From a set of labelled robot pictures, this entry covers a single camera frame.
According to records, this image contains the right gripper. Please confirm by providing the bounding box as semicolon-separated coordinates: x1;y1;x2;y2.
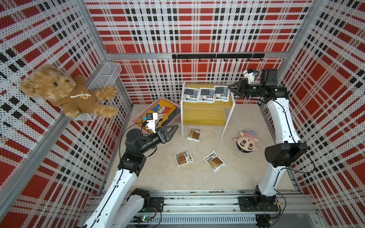
229;79;266;100

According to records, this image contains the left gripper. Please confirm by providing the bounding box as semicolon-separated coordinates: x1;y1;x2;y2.
138;125;178;154

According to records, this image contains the grey coffee bag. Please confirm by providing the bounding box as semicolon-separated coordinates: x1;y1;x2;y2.
182;87;199;103
198;87;215;104
214;85;230;102

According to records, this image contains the brown coffee bag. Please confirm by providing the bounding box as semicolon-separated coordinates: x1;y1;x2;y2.
174;149;194;167
203;151;226;173
186;126;202;142

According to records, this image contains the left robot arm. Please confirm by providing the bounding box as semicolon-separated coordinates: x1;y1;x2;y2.
83;124;179;228

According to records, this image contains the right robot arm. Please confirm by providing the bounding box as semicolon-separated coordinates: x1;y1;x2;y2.
228;69;308;212

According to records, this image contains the yellow two-tier shelf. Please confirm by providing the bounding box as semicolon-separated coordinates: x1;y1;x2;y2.
180;83;236;138

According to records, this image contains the pink plastic basket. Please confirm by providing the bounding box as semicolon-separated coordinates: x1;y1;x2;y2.
131;96;182;135

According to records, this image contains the yellow printed cloth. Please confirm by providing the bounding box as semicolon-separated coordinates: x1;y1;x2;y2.
136;99;181;133

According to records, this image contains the plush doll head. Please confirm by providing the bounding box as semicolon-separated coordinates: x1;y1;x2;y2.
234;130;259;153

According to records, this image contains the small circuit board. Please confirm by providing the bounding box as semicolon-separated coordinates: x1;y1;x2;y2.
133;215;152;224

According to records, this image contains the brown teddy bear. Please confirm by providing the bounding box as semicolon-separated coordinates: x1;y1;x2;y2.
20;64;118;119

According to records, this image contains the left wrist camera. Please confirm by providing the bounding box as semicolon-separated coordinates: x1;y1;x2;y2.
142;113;158;133

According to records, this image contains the black wall hook rail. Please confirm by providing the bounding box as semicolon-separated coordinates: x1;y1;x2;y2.
172;53;265;60

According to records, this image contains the white wire basket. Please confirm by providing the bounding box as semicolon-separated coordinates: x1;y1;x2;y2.
72;62;121;121

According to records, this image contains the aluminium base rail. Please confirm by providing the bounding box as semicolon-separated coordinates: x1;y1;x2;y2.
129;190;318;227

